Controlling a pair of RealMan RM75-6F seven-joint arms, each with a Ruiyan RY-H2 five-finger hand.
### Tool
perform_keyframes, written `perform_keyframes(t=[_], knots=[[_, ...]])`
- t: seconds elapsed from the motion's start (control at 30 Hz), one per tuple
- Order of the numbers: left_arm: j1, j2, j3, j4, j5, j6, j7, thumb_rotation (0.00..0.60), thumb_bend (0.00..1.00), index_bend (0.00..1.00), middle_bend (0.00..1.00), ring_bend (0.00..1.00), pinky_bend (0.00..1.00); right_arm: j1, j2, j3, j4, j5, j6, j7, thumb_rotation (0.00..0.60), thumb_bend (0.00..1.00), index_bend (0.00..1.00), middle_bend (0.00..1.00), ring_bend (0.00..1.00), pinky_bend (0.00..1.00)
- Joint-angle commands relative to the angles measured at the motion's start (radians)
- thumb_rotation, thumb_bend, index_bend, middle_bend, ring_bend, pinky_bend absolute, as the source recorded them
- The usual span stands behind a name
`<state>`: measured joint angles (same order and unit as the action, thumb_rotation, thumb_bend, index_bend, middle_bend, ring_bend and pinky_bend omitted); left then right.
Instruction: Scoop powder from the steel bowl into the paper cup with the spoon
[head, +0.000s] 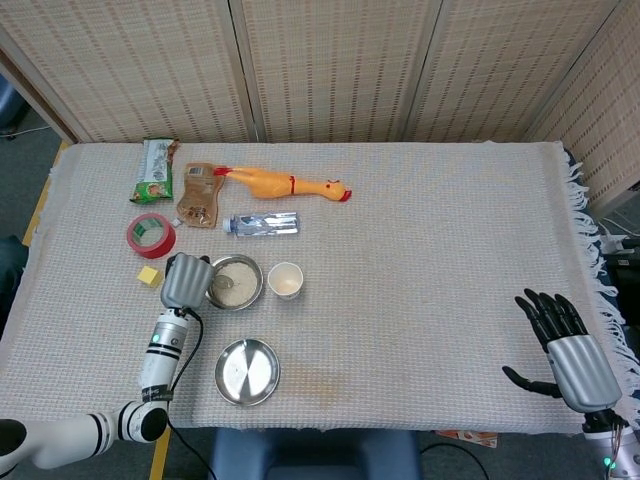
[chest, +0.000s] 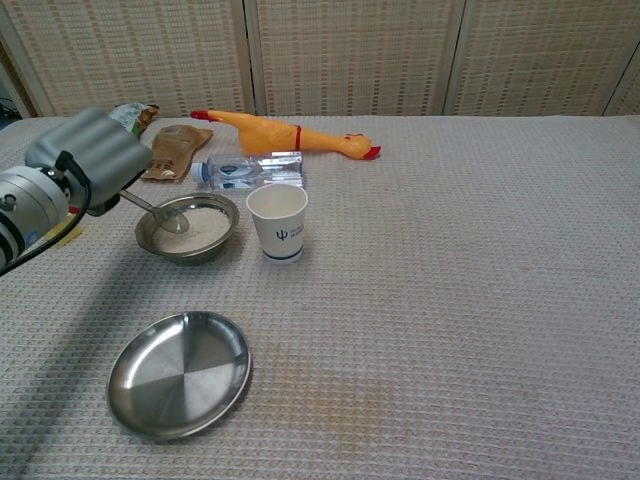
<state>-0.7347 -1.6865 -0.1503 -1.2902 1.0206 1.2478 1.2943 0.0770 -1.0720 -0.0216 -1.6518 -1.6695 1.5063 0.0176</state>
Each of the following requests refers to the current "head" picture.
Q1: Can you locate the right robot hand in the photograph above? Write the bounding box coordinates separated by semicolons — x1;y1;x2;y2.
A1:
501;288;623;414

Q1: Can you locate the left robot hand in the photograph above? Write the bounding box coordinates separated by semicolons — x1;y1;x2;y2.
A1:
159;252;216;308

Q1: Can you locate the steel bowl with rice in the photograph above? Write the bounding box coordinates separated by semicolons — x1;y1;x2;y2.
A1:
203;254;265;312

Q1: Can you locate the white paper cup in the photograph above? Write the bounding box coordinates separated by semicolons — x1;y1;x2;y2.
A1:
267;261;305;302

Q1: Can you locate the orange printed paper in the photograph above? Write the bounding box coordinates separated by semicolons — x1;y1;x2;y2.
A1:
433;429;500;449

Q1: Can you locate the yellow cube block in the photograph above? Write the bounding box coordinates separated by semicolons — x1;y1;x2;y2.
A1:
138;265;164;289

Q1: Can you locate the red tape roll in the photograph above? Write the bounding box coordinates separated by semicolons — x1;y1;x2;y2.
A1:
126;212;178;260

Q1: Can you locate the brown spout pouch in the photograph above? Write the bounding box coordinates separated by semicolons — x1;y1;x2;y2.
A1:
172;162;226;230

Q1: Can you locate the clear plastic water bottle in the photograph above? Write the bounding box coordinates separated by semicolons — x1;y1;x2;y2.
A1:
222;211;303;238

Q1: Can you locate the empty steel plate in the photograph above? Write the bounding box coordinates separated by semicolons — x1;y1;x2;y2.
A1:
214;338;282;407

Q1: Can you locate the green snack packet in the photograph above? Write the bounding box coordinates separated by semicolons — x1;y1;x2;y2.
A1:
129;138;180;205

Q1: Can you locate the yellow rubber chicken toy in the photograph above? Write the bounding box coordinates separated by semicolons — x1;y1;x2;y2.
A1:
213;166;354;204

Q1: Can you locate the white woven tablecloth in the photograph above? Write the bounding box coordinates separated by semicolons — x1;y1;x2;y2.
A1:
0;140;640;436

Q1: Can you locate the blue chair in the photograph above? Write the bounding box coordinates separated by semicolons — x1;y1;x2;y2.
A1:
208;428;423;480

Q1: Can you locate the woven bamboo folding screen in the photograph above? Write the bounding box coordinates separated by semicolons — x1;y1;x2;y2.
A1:
0;0;640;217

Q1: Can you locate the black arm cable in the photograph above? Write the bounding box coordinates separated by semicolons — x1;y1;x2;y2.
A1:
164;307;221;480

